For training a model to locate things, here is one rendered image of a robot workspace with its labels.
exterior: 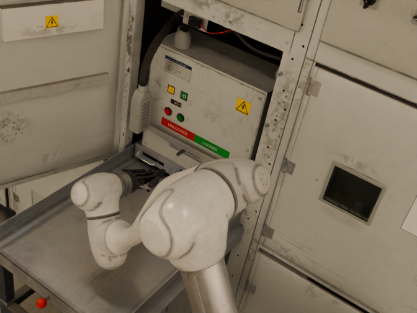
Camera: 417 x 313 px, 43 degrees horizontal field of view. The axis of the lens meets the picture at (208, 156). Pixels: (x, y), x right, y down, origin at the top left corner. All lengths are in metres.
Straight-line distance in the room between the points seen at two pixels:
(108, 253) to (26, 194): 1.40
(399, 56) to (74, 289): 1.18
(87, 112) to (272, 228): 0.84
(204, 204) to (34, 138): 1.13
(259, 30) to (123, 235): 0.74
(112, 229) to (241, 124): 0.60
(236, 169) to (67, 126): 1.08
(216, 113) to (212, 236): 0.90
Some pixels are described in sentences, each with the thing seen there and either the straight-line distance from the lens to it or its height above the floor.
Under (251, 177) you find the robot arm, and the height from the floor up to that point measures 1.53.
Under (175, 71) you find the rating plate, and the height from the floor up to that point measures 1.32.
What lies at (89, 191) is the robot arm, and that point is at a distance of 1.58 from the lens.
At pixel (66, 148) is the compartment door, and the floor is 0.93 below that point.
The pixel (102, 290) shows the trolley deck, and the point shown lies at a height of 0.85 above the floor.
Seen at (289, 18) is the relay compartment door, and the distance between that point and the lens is 1.60.
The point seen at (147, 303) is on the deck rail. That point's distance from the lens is 1.70.
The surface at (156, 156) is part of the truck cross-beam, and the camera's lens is 2.20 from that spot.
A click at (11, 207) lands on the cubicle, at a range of 3.22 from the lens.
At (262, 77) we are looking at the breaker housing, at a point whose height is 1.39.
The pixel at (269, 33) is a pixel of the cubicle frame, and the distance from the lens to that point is 1.67.
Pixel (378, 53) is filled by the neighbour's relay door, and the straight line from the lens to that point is 1.53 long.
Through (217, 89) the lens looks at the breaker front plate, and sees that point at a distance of 1.89.
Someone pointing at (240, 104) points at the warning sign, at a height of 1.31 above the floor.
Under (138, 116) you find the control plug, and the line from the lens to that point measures 2.02.
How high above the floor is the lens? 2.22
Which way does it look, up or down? 36 degrees down
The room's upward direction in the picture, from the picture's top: 11 degrees clockwise
